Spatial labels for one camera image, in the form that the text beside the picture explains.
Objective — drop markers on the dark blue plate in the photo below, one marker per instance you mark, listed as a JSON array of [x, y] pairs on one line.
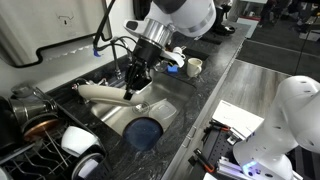
[[143, 134]]

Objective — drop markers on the black dish drying rack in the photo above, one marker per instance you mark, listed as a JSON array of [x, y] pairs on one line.
[[50, 156]]

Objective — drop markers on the small chrome faucet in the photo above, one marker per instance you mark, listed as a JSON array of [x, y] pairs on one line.
[[96, 81]]

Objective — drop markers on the copper bottom pan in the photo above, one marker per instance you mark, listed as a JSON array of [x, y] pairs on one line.
[[40, 128]]

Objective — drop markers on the metal sink drain strainer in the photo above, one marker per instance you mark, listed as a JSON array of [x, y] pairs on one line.
[[141, 108]]

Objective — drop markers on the black clamp with orange tip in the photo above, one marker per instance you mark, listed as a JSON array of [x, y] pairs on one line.
[[204, 160]]

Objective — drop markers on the black wall soap dispenser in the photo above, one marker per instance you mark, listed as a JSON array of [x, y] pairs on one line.
[[137, 8]]

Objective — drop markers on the clear drinking glass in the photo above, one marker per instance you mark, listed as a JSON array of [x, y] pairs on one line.
[[161, 66]]

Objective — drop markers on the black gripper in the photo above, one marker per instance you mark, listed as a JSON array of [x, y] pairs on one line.
[[148, 51]]

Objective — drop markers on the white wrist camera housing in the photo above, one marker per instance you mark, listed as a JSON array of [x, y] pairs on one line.
[[173, 57]]

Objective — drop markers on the white cardboard box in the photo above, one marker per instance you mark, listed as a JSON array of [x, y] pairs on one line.
[[236, 118]]

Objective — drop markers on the stainless steel sink basin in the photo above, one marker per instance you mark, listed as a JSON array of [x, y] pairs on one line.
[[173, 90]]

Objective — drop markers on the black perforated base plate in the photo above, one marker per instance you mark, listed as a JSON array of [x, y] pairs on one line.
[[216, 146]]

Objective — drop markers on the stainless steel pot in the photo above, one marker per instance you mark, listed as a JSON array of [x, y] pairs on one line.
[[28, 108]]

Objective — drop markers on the cream ceramic mug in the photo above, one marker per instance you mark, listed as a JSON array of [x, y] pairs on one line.
[[193, 67]]

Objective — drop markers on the cream ceramic plate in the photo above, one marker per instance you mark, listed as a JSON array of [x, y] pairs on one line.
[[106, 95]]

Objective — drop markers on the clear plastic container lid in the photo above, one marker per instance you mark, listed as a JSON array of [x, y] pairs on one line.
[[163, 111]]

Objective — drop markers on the tall chrome gooseneck faucet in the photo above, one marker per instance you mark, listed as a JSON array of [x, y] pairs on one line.
[[116, 65]]

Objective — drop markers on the blue sponge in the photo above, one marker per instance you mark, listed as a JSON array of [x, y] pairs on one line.
[[172, 69]]

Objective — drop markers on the white printed mug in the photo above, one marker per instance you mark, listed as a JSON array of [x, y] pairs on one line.
[[178, 50]]

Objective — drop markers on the black cookware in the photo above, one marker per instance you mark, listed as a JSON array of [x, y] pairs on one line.
[[8, 126]]

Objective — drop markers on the steel paper towel dispenser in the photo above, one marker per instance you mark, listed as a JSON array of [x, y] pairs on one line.
[[50, 23]]

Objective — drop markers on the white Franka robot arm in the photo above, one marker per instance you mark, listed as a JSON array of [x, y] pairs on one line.
[[293, 113]]

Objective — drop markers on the aluminium extrusion bar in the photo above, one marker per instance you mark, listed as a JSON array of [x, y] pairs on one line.
[[231, 170]]

